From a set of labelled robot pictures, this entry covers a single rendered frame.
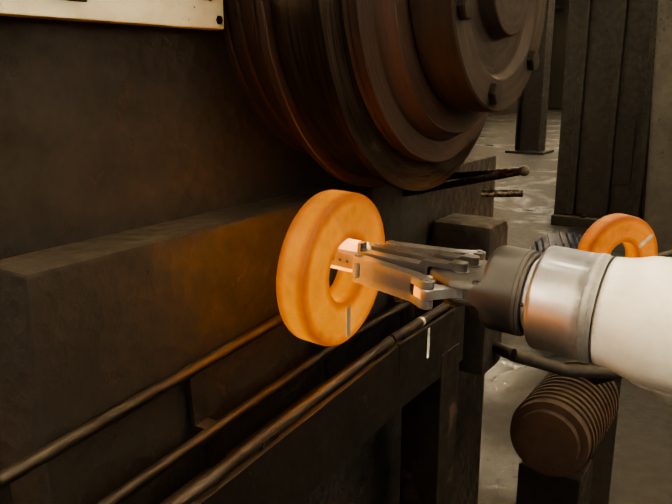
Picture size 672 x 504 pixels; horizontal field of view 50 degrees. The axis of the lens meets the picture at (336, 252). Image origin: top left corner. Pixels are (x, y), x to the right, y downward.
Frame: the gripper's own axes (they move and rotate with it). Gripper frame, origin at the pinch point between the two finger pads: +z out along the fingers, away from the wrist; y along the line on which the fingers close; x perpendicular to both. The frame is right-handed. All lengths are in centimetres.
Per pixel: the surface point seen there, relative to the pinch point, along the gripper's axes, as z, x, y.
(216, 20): 14.0, 21.8, -1.9
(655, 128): 20, -9, 298
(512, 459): 13, -85, 114
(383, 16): -1.7, 22.7, 3.9
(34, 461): 7.8, -11.8, -29.5
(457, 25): -7.6, 22.1, 7.8
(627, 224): -15, -7, 68
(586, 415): -17, -33, 46
